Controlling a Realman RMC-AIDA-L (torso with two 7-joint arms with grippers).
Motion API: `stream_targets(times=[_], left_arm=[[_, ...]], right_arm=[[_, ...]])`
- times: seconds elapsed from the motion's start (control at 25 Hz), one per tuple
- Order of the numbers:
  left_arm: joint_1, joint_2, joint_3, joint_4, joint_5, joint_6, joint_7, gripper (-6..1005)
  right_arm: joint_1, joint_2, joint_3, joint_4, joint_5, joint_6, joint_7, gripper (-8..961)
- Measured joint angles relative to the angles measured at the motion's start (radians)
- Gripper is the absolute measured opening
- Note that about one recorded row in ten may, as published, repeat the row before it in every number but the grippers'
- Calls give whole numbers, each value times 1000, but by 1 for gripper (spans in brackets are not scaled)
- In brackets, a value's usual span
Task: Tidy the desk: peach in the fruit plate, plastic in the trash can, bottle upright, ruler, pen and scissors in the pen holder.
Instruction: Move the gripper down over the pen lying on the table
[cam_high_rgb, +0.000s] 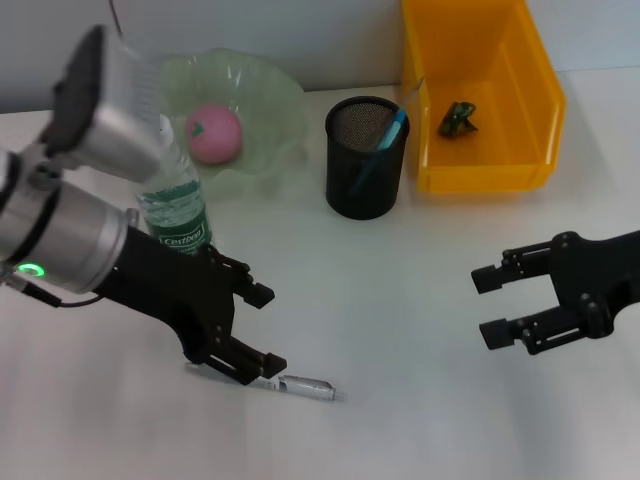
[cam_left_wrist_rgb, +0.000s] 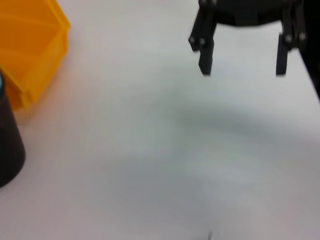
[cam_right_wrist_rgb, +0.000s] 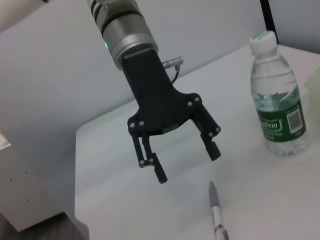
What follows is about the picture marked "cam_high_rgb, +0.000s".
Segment grey white pen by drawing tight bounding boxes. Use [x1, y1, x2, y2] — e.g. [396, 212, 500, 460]
[185, 362, 348, 404]

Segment clear green-label water bottle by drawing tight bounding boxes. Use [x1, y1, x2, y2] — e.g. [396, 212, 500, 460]
[136, 114, 215, 257]

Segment pale green glass fruit plate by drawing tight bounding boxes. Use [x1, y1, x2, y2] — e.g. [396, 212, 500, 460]
[159, 47, 309, 194]

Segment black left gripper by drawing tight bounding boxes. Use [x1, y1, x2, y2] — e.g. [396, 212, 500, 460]
[97, 226, 290, 388]

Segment pink peach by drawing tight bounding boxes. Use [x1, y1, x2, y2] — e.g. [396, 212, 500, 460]
[185, 102, 245, 166]

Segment blue teal scissors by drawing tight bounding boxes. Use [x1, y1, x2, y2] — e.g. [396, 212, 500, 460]
[348, 109, 409, 195]

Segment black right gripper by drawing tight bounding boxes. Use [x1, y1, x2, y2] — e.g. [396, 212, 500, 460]
[470, 230, 640, 357]

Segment clear plastic ruler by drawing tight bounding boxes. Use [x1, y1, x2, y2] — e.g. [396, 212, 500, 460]
[399, 74, 427, 110]

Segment left gripper connector cable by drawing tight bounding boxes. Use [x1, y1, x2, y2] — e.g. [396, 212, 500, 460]
[0, 276, 102, 308]

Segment yellow plastic bin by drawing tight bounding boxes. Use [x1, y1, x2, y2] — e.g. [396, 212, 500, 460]
[399, 0, 567, 194]

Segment black mesh pen holder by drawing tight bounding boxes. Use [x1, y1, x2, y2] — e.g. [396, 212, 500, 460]
[324, 95, 411, 220]

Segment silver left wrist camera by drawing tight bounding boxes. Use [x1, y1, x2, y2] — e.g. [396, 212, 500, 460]
[37, 24, 175, 187]

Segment green plastic wrapper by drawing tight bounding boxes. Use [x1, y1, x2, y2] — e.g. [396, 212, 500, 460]
[437, 99, 479, 137]

